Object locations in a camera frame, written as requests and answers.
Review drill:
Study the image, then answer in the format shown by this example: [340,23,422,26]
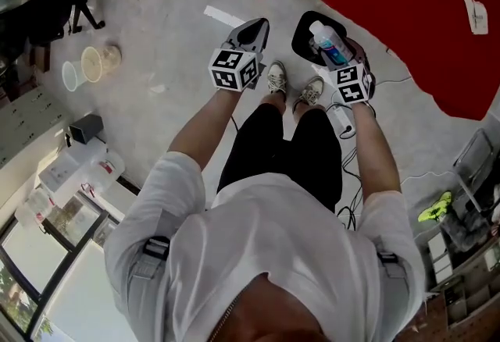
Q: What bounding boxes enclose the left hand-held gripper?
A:
[208,18,270,94]

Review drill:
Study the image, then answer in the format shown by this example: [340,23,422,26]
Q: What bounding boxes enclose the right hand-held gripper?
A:
[319,37,377,106]

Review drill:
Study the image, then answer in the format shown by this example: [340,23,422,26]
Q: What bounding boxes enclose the blue labelled white bottle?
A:
[309,20,355,67]

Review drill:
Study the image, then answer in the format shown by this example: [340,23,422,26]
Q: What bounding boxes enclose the black trash bin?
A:
[291,10,348,68]

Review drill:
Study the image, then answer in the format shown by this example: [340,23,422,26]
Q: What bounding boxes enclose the beige paper card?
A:
[462,0,489,36]

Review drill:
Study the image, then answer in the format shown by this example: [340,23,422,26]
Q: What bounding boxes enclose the person's left forearm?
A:
[167,88,241,169]

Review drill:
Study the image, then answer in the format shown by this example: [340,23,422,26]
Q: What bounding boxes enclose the person's right forearm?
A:
[351,100,402,193]

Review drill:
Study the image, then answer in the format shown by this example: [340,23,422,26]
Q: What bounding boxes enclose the red table cloth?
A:
[233,0,500,122]

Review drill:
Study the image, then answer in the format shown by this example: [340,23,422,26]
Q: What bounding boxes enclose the person's left grey sneaker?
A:
[266,60,288,94]

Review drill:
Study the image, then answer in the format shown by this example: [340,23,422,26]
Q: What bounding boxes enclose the person's grey sneaker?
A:
[266,60,288,94]
[292,76,325,113]

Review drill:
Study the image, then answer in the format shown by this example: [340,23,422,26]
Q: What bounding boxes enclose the person's right grey sneaker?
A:
[292,76,325,113]

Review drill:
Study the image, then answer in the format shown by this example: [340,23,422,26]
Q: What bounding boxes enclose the white power strip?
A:
[326,104,357,139]

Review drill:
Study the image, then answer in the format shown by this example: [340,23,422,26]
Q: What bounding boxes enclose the person's left leg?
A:
[260,92,286,115]

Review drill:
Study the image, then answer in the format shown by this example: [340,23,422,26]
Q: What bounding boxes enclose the person's leg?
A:
[291,100,327,125]
[260,92,286,115]

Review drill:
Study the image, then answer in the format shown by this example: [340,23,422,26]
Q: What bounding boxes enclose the person's right leg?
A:
[291,100,327,125]

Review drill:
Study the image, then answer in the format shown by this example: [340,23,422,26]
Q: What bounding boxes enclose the person's black shorts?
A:
[216,102,344,212]

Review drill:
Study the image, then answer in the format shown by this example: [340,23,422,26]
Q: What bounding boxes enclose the stacked plastic cups on floor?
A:
[80,44,123,83]

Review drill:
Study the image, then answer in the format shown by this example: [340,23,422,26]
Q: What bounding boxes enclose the neon yellow shoe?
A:
[417,191,453,223]

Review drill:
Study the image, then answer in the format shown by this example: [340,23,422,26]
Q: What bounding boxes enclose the pale green plastic basket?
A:
[61,60,85,92]

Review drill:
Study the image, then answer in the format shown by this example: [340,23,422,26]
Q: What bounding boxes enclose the dark grey box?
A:
[69,113,105,145]

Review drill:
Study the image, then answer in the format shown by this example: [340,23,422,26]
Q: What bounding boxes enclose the person's white t-shirt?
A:
[103,151,427,342]

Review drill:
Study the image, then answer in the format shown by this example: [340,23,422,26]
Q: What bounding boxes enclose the clear lidded container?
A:
[84,148,126,193]

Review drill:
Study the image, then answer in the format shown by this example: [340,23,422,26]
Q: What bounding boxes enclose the black office chair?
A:
[0,0,106,56]

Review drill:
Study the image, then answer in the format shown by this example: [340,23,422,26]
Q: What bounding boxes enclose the white drawer unit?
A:
[425,230,470,287]

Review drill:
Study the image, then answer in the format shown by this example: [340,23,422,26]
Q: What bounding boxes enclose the white flat box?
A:
[38,152,81,193]

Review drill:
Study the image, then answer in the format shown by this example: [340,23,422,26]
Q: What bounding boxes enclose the white drawer cabinet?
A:
[0,84,73,177]

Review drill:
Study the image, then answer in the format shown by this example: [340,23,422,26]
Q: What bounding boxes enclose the person's neck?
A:
[206,272,325,342]

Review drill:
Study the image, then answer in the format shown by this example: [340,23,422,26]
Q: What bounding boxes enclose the clear plastic jar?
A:
[15,190,54,226]

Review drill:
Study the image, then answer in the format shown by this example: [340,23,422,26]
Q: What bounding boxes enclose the metal frame chair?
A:
[452,127,500,212]

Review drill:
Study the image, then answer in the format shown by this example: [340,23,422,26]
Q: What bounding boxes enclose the grey shoulder strap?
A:
[374,248,409,283]
[132,237,171,283]

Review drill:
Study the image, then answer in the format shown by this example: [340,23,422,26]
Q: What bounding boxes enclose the black window frame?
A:
[0,191,118,342]

